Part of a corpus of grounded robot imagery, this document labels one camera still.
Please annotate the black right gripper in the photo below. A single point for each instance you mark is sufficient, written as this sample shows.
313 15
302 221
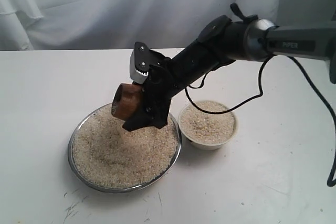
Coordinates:
168 78

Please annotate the brown wooden cup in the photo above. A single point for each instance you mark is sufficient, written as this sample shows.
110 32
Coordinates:
125 102

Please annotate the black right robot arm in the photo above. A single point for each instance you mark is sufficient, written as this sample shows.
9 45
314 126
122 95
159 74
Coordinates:
254 39

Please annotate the round metal rice plate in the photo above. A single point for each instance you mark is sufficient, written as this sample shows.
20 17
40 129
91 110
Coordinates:
107 158

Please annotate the white bowl of rice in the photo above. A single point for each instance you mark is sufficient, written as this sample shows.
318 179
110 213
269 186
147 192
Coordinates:
207 131

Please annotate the white backdrop cloth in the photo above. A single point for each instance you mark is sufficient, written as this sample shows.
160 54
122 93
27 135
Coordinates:
118 24

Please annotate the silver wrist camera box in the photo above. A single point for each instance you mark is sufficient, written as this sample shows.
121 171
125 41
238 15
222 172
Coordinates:
140 60

